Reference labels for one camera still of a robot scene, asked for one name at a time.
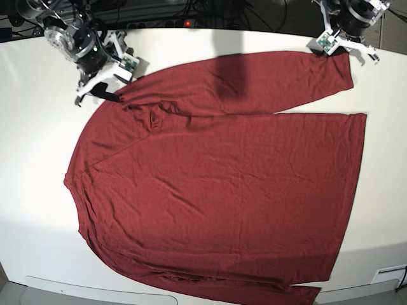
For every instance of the white metal stand frame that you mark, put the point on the white metal stand frame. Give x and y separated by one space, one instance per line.
393 30

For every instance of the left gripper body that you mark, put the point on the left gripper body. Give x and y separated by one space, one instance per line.
347 25

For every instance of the white wall socket plate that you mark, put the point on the white wall socket plate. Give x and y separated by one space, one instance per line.
388 274

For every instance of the black power strip red switch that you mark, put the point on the black power strip red switch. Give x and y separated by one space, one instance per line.
172 23

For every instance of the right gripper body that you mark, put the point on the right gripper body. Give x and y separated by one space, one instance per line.
93 50

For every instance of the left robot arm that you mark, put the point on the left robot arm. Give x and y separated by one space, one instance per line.
374 10

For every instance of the dark red long-sleeve shirt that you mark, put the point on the dark red long-sleeve shirt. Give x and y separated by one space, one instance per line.
201 181

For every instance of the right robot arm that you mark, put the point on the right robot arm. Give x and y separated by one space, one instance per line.
58 32

